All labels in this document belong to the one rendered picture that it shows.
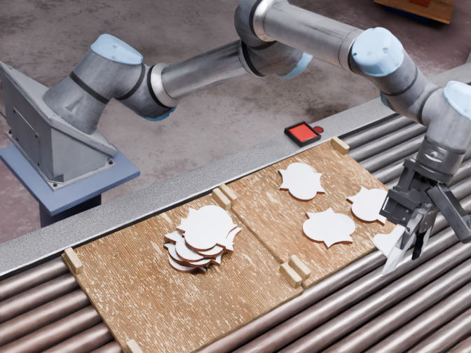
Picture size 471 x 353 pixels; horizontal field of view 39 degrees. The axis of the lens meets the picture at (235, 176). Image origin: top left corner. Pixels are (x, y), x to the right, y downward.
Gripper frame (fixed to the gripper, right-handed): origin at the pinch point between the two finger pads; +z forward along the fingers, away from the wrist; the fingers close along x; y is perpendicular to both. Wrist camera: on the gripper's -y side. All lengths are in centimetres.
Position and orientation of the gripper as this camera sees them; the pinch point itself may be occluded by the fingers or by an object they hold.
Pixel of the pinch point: (401, 270)
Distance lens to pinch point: 130.0
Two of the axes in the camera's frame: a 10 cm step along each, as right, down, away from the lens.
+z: -3.1, 9.0, 3.1
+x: -5.7, 0.8, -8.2
